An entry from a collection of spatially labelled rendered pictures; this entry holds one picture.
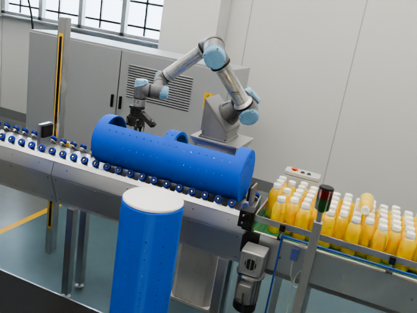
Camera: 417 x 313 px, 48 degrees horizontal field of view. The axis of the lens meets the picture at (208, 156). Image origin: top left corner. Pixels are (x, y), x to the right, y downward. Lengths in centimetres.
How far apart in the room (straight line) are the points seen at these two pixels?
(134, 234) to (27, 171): 112
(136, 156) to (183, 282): 106
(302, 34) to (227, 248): 306
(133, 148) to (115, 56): 204
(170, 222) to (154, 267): 22
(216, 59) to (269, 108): 279
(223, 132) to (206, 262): 86
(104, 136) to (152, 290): 89
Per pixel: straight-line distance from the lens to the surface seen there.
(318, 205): 201
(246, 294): 226
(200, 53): 264
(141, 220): 204
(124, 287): 223
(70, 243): 303
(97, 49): 458
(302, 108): 513
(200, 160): 238
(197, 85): 409
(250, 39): 523
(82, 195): 284
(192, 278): 318
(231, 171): 234
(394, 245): 232
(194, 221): 249
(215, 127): 279
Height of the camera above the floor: 187
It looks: 17 degrees down
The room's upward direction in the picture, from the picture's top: 9 degrees clockwise
